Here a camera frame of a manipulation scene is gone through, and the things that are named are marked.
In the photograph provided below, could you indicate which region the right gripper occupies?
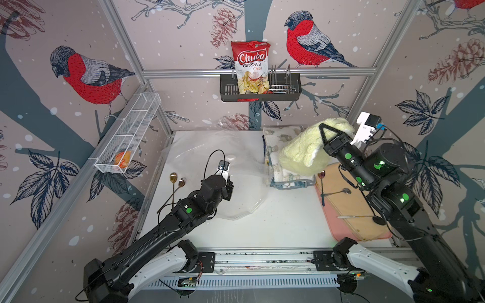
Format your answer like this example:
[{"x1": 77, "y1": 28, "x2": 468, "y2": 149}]
[{"x1": 321, "y1": 122, "x2": 378, "y2": 192}]

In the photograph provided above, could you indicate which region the clear plastic vacuum bag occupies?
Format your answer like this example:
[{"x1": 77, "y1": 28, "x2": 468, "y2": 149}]
[{"x1": 167, "y1": 130, "x2": 270, "y2": 220}]

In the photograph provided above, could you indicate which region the pale green fleece blanket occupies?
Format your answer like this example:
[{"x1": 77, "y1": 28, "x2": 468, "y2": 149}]
[{"x1": 278, "y1": 117, "x2": 354, "y2": 176}]

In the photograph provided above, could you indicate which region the white bear print blanket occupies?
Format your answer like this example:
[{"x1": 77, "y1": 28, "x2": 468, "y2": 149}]
[{"x1": 263, "y1": 125, "x2": 317, "y2": 184}]

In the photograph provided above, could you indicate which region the teal bear blanket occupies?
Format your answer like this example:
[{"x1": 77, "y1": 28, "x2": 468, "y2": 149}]
[{"x1": 270, "y1": 179, "x2": 315, "y2": 190}]

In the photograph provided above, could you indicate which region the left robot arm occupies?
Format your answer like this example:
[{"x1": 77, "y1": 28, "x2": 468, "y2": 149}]
[{"x1": 82, "y1": 175, "x2": 234, "y2": 302}]

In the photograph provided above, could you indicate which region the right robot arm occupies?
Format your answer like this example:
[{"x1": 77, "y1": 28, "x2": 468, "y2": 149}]
[{"x1": 318, "y1": 123, "x2": 484, "y2": 302}]

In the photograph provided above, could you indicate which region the red Chuba chips bag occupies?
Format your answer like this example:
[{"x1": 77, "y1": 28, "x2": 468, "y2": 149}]
[{"x1": 231, "y1": 40, "x2": 270, "y2": 95}]

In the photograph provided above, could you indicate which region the copper spoon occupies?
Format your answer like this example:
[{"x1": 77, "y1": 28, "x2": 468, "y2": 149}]
[{"x1": 167, "y1": 178, "x2": 186, "y2": 201}]

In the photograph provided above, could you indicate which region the gold spoon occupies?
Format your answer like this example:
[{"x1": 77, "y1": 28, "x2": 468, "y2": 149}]
[{"x1": 169, "y1": 172, "x2": 178, "y2": 206}]

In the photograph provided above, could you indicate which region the silver spoon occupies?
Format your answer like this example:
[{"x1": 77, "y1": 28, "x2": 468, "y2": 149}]
[{"x1": 322, "y1": 188, "x2": 352, "y2": 198}]

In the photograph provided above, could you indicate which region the beige pink cutting board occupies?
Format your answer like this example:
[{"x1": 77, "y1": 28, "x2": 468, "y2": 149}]
[{"x1": 315, "y1": 163, "x2": 391, "y2": 242}]

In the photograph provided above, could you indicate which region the black spoon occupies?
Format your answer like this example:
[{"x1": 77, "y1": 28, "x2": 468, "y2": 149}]
[{"x1": 337, "y1": 215, "x2": 386, "y2": 226}]

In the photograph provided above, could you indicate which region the orange item in basket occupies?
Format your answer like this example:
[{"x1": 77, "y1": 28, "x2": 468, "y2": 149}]
[{"x1": 113, "y1": 151, "x2": 131, "y2": 169}]

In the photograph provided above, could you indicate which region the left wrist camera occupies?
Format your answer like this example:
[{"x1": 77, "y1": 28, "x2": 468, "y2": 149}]
[{"x1": 215, "y1": 160, "x2": 230, "y2": 181}]

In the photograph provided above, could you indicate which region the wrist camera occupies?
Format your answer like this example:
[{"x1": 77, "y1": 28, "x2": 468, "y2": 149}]
[
  {"x1": 351, "y1": 112, "x2": 383, "y2": 148},
  {"x1": 215, "y1": 160, "x2": 230, "y2": 181}
]

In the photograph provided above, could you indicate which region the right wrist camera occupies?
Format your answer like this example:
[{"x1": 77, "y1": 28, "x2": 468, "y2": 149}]
[{"x1": 351, "y1": 112, "x2": 383, "y2": 148}]

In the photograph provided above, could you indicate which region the metal dish rack wire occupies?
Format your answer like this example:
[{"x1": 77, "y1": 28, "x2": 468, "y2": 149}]
[{"x1": 268, "y1": 63, "x2": 293, "y2": 94}]

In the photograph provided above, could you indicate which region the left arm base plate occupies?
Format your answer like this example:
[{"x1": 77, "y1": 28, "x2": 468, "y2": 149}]
[{"x1": 189, "y1": 252, "x2": 215, "y2": 273}]

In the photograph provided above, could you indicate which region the black wall shelf basket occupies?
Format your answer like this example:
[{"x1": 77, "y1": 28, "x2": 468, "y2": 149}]
[{"x1": 220, "y1": 73, "x2": 302, "y2": 102}]

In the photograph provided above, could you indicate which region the white mesh wall basket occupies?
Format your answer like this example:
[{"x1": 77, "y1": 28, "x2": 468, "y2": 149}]
[{"x1": 95, "y1": 92, "x2": 161, "y2": 174}]

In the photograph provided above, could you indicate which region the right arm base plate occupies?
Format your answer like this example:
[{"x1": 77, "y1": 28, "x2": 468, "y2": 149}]
[{"x1": 311, "y1": 250, "x2": 341, "y2": 271}]

